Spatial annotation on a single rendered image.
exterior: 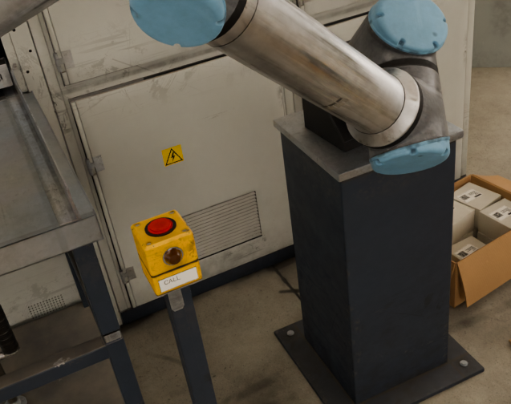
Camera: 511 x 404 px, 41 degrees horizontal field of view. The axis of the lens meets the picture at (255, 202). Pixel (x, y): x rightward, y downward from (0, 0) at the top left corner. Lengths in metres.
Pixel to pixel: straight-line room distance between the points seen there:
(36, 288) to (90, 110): 0.58
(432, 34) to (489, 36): 2.37
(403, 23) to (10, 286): 1.35
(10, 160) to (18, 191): 0.15
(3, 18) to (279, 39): 0.46
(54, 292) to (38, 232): 0.92
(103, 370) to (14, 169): 0.68
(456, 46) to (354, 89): 1.35
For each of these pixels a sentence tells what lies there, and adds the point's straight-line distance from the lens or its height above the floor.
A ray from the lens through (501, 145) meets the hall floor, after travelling 3.05.
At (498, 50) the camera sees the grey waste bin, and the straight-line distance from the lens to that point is 3.75.
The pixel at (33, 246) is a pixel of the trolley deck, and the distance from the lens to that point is 1.26.
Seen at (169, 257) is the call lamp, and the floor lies 0.88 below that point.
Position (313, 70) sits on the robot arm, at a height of 1.10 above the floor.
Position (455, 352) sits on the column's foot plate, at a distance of 2.06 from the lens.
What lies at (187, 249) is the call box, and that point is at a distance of 1.06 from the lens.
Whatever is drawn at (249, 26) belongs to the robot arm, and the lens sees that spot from 0.91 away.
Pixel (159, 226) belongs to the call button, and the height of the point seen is 0.91.
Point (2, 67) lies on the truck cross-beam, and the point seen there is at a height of 0.92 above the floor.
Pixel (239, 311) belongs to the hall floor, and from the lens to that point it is 2.24.
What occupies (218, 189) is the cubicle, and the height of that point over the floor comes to 0.38.
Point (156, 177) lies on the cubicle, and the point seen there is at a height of 0.50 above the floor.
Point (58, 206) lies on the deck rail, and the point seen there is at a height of 0.85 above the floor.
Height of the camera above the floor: 1.49
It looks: 33 degrees down
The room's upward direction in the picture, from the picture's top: 9 degrees counter-clockwise
